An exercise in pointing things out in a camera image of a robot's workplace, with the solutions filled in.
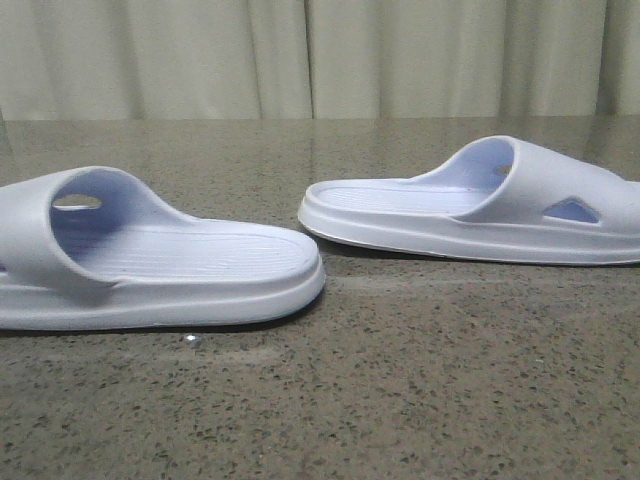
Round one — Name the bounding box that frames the light blue slipper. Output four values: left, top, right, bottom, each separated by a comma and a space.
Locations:
298, 136, 639, 265
1, 166, 325, 330

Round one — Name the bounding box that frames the pale green curtain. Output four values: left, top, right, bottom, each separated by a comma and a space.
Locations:
1, 1, 639, 120

